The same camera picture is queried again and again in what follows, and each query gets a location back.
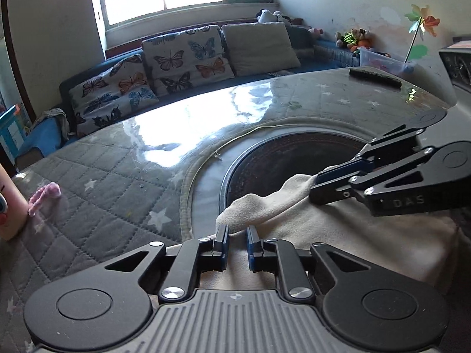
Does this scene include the blue cardboard box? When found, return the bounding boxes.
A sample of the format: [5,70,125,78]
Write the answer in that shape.
[0,104,29,163]

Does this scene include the plain beige cushion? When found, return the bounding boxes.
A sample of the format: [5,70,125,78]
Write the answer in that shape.
[221,22,301,77]

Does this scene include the grey quilted star table cover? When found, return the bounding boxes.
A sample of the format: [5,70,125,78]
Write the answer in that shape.
[0,67,457,353]

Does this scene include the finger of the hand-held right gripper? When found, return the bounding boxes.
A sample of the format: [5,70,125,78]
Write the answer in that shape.
[310,147,439,205]
[316,126,421,185]

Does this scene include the black remote control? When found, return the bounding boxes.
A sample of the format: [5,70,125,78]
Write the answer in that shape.
[349,67,402,89]

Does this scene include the small butterfly print cushion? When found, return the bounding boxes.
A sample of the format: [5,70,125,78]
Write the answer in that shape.
[69,54,160,137]

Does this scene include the panda plush toy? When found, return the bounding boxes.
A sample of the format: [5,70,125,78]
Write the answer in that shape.
[257,8,282,23]

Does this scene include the blue sofa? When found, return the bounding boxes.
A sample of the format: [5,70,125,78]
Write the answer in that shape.
[59,26,363,144]

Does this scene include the cream fleece garment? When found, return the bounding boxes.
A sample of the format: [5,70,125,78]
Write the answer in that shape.
[215,174,457,295]

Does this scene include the colourful pinwheel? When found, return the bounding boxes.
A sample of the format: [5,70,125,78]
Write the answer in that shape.
[404,4,441,63]

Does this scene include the blue cloth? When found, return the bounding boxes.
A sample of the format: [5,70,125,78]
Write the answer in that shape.
[16,108,71,157]

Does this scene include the stuffed toys on sofa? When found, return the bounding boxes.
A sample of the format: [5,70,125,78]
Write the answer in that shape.
[335,27,373,53]

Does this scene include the clear plastic storage bin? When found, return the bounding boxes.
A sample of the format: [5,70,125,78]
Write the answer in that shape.
[359,46,417,79]

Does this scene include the large butterfly print cushion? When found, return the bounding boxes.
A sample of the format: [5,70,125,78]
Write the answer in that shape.
[142,25,235,97]

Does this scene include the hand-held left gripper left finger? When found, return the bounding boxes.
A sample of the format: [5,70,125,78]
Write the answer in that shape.
[105,224,230,300]

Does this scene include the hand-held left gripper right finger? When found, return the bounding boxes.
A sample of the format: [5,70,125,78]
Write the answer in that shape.
[246,226,372,300]

